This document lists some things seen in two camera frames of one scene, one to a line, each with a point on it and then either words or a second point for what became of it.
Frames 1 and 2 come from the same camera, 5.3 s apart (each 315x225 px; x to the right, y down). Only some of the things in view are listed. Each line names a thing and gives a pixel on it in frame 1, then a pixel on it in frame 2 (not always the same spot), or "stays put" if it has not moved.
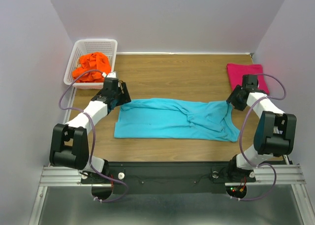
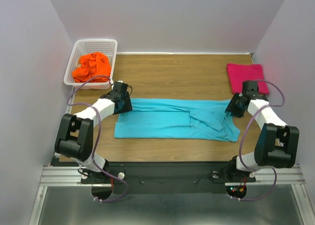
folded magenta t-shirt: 236,72 stays put
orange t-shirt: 93,61 stays put
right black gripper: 240,106 → 230,107
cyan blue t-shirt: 176,119 stays put
